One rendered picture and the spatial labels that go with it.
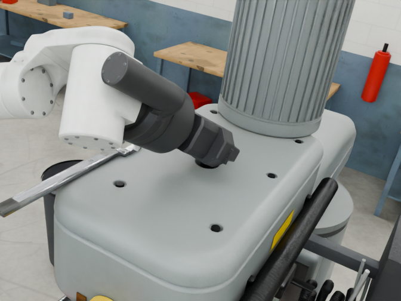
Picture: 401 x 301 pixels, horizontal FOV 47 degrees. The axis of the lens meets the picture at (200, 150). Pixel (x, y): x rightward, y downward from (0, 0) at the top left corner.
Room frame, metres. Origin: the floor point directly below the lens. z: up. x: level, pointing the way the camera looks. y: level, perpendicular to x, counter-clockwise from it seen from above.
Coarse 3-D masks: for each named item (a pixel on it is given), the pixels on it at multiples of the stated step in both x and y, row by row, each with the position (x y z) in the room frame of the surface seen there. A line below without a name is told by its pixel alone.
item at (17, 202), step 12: (96, 156) 0.56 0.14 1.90; (108, 156) 0.56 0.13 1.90; (72, 168) 0.52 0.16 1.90; (84, 168) 0.52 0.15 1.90; (48, 180) 0.48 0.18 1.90; (60, 180) 0.48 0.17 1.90; (24, 192) 0.45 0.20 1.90; (36, 192) 0.45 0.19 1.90; (48, 192) 0.46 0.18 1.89; (0, 204) 0.42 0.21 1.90; (12, 204) 0.42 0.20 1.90; (24, 204) 0.43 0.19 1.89
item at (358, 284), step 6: (360, 264) 0.74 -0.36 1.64; (360, 270) 0.74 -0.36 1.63; (366, 270) 0.71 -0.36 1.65; (360, 276) 0.74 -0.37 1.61; (366, 276) 0.71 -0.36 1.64; (360, 282) 0.71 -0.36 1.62; (366, 282) 0.79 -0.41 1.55; (354, 288) 0.75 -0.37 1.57; (360, 288) 0.79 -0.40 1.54; (366, 288) 0.79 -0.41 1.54; (354, 294) 0.72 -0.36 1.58; (348, 300) 0.73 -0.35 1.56; (360, 300) 0.78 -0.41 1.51
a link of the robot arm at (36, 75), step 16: (48, 32) 0.48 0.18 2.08; (64, 32) 0.47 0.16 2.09; (80, 32) 0.47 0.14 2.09; (96, 32) 0.46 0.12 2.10; (112, 32) 0.47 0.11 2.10; (32, 48) 0.47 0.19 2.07; (48, 48) 0.47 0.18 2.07; (64, 48) 0.47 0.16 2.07; (128, 48) 0.47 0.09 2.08; (16, 64) 0.46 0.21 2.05; (32, 64) 0.47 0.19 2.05; (48, 64) 0.49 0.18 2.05; (64, 64) 0.50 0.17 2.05; (0, 80) 0.46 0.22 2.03; (16, 80) 0.45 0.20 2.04; (32, 80) 0.47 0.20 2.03; (48, 80) 0.50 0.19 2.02; (64, 80) 0.50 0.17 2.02; (16, 96) 0.44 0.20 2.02; (32, 96) 0.46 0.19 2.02; (48, 96) 0.49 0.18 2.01; (16, 112) 0.45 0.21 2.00; (32, 112) 0.45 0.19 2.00; (48, 112) 0.48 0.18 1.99
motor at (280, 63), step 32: (256, 0) 0.76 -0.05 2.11; (288, 0) 0.74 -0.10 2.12; (320, 0) 0.74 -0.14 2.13; (352, 0) 0.79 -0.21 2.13; (256, 32) 0.76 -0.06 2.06; (288, 32) 0.74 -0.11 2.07; (320, 32) 0.74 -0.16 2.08; (256, 64) 0.75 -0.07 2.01; (288, 64) 0.74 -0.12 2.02; (320, 64) 0.75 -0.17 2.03; (224, 96) 0.81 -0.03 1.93; (256, 96) 0.74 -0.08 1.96; (288, 96) 0.74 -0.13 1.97; (320, 96) 0.78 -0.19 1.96; (256, 128) 0.74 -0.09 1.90; (288, 128) 0.74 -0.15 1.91
